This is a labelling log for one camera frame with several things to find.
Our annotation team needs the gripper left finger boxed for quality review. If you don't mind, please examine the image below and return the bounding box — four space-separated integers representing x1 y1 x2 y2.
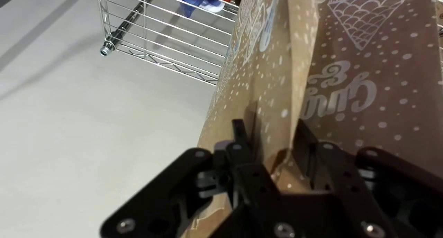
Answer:
100 119 282 238

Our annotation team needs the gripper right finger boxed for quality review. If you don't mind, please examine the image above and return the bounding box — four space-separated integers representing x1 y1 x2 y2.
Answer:
292 119 443 238

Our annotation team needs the brown paper bag white print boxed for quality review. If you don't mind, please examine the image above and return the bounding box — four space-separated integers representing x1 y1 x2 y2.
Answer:
180 0 443 238

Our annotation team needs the chrome wire rack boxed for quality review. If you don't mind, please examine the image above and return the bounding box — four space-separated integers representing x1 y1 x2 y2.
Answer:
96 0 443 86

